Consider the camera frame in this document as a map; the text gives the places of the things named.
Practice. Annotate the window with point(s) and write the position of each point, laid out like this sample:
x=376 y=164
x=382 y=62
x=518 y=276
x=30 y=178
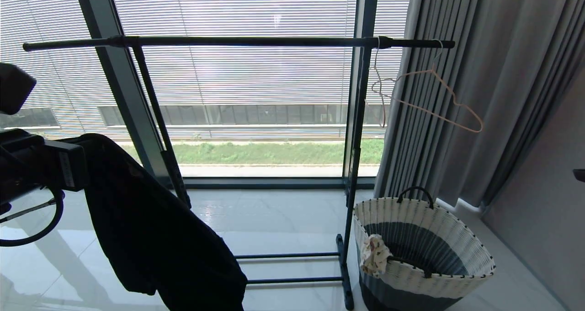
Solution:
x=251 y=96

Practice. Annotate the white laundry basket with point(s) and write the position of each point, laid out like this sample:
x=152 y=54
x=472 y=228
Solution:
x=411 y=215

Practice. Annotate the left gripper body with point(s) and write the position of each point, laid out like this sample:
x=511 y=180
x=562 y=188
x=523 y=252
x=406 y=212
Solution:
x=27 y=164

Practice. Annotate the black garment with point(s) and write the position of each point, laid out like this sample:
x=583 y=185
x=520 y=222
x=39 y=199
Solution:
x=151 y=238

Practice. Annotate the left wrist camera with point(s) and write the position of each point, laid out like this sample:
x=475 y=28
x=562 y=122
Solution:
x=16 y=89

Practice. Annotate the grey curtain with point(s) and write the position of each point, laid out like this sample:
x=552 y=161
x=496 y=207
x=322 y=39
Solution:
x=493 y=50

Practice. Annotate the cream printed garment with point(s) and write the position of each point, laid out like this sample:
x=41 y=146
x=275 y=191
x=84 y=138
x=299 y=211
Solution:
x=374 y=256

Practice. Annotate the black clothes rack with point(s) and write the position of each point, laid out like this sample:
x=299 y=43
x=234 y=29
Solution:
x=228 y=41

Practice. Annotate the pink clothes hanger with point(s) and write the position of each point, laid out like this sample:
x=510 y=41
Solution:
x=383 y=109
x=433 y=70

